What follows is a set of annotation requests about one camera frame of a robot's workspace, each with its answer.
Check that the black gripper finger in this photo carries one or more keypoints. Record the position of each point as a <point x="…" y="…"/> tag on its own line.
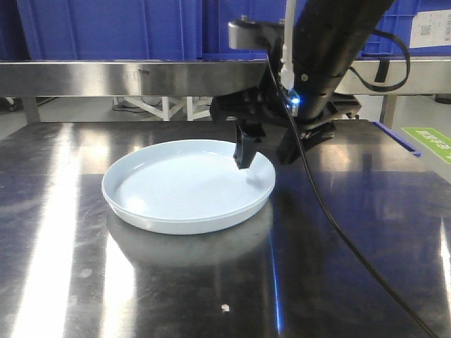
<point x="248" y="136"/>
<point x="288" y="151"/>

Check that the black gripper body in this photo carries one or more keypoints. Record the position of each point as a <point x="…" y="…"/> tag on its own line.
<point x="266" y="102"/>

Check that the light blue plate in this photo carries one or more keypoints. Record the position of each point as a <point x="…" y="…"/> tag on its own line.
<point x="189" y="161"/>
<point x="185" y="208"/>

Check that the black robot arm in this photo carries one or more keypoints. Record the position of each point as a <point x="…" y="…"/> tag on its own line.
<point x="307" y="57"/>

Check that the blue plastic bin middle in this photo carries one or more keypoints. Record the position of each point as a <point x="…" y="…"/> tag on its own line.
<point x="217" y="14"/>

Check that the blue table edge strip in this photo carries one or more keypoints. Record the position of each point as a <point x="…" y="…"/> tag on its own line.
<point x="400" y="140"/>

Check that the black tape strip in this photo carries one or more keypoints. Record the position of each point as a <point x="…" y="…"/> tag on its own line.
<point x="382" y="71"/>

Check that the green floor sign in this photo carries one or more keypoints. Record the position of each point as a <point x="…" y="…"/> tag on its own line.
<point x="433" y="140"/>

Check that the white paper label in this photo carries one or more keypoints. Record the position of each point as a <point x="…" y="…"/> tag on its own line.
<point x="430" y="29"/>

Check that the blue plastic bin left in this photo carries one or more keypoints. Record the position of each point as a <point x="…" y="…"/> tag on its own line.
<point x="112" y="30"/>

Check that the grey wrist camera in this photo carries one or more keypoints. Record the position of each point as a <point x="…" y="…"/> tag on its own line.
<point x="244" y="33"/>

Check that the white metal frame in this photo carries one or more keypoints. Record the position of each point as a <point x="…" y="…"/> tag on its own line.
<point x="165" y="107"/>

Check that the steel shelf post right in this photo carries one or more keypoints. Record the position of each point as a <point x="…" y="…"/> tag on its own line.
<point x="388" y="110"/>

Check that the steel shelf post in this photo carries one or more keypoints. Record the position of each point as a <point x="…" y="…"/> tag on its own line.
<point x="30" y="108"/>
<point x="388" y="110"/>

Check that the stainless steel shelf rail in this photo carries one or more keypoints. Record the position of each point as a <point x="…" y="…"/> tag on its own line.
<point x="157" y="78"/>

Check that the steel shelf post left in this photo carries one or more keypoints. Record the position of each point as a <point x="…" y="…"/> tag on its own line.
<point x="30" y="108"/>

